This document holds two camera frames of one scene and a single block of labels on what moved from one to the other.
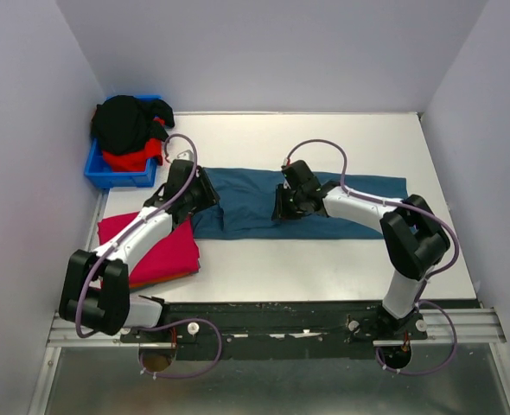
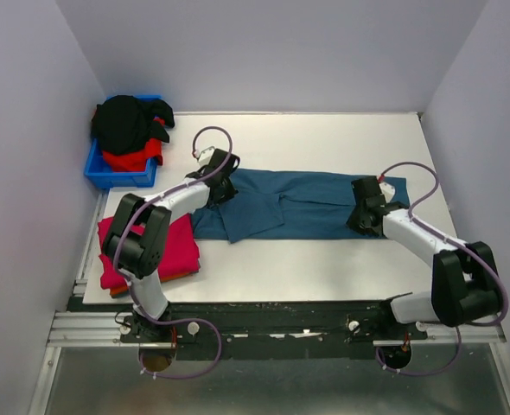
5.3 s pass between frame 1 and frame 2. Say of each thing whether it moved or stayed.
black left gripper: moved
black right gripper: moved
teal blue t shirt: stayed
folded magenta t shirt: stayed
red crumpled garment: stayed
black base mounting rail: stayed
